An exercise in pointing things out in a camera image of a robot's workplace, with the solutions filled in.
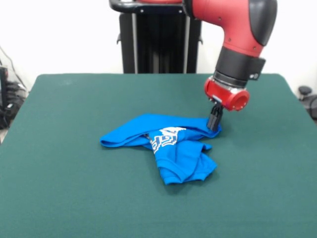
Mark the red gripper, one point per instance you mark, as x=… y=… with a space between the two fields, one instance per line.
x=223 y=95

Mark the black office chair base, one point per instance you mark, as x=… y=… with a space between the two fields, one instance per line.
x=305 y=90

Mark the black equipment box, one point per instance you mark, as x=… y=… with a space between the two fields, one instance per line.
x=3 y=86

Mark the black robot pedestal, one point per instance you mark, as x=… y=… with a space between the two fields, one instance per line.
x=161 y=42

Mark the dark green table cloth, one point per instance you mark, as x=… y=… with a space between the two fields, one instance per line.
x=74 y=173

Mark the blue shirt with white print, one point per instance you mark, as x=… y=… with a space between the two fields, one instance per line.
x=185 y=158

